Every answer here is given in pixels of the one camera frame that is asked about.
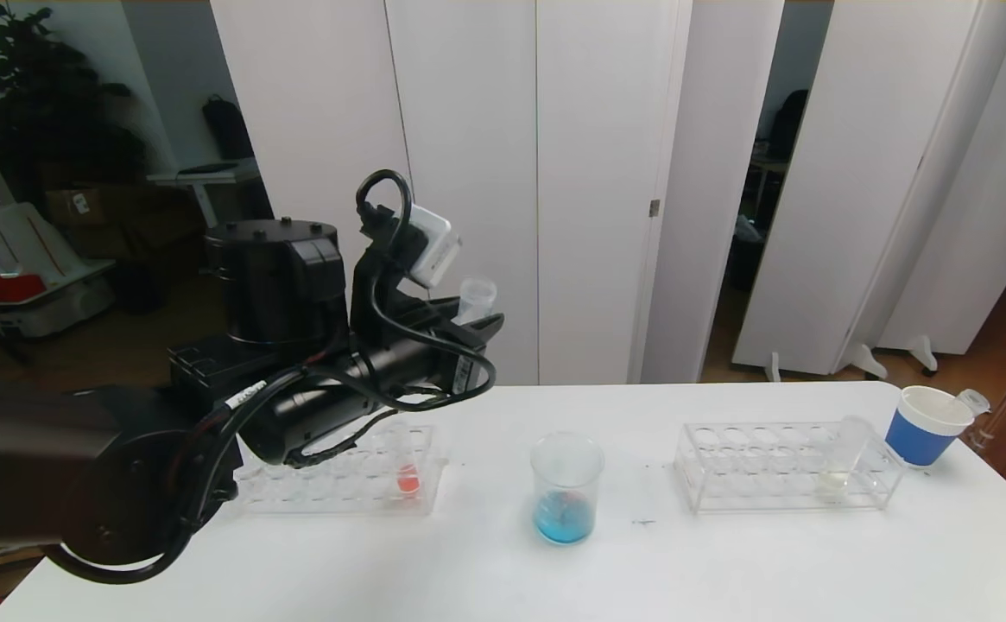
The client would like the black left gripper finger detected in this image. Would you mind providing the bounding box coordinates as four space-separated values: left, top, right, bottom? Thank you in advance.
403 295 465 326
433 313 505 350

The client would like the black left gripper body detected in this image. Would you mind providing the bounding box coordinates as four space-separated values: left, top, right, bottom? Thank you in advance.
349 323 489 400

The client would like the test tube with blue liquid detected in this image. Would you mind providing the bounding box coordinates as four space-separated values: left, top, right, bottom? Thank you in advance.
454 276 498 327

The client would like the clear plastic test tube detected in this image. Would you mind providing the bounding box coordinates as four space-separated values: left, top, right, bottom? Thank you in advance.
945 389 991 419

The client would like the test tube with red liquid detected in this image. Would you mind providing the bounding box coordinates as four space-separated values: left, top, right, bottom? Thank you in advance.
384 421 423 499

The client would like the clear acrylic test tube rack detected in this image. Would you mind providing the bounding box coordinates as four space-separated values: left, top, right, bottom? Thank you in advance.
235 423 450 517
674 421 908 514

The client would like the clear glass beaker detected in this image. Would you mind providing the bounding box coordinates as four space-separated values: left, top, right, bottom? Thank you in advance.
530 432 605 549

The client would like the test tube with yellowish liquid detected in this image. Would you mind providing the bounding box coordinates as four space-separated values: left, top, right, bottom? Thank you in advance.
818 416 873 502

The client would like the white folding partition with hinge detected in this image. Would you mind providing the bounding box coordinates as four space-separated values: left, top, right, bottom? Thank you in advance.
211 0 785 387

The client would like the white standing desk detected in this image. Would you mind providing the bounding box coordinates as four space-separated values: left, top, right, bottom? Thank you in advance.
147 161 269 230

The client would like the black backpack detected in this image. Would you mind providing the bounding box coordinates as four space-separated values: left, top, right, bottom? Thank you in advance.
202 95 256 162

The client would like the brown cardboard box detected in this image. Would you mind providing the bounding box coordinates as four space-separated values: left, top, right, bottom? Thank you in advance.
43 186 128 230

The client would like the black chair behind partitions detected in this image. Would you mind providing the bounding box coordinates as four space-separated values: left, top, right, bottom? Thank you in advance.
766 90 811 162

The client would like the white folding partition with feet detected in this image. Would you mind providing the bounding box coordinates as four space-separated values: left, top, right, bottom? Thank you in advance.
731 0 1006 383

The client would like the white machine base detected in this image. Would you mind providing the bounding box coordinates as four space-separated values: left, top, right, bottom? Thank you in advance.
0 82 117 340

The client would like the dark green potted plant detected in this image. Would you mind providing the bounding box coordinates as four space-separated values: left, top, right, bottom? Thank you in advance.
0 0 148 208

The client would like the blue and white paper cup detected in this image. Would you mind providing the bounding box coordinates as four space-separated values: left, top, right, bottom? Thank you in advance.
884 386 975 468

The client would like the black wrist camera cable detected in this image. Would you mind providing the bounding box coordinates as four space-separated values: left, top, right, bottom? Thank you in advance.
354 169 498 414

